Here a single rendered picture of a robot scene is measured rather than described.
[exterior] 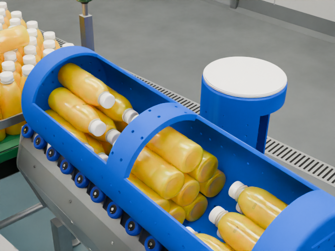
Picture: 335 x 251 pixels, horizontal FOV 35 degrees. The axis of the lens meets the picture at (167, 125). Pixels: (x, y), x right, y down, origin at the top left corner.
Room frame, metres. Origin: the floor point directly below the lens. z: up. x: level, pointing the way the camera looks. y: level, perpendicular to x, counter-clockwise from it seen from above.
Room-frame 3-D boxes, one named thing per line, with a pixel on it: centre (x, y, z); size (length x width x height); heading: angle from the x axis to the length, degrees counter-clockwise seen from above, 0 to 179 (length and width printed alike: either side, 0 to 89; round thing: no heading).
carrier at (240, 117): (1.55, -0.25, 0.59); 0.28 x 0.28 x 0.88
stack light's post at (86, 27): (1.90, 0.32, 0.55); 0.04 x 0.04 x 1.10; 41
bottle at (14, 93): (1.40, 0.49, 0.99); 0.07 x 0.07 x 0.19
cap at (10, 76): (1.40, 0.49, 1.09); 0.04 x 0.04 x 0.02
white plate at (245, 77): (1.55, -0.25, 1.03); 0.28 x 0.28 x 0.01
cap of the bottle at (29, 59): (1.52, 0.45, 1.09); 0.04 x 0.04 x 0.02
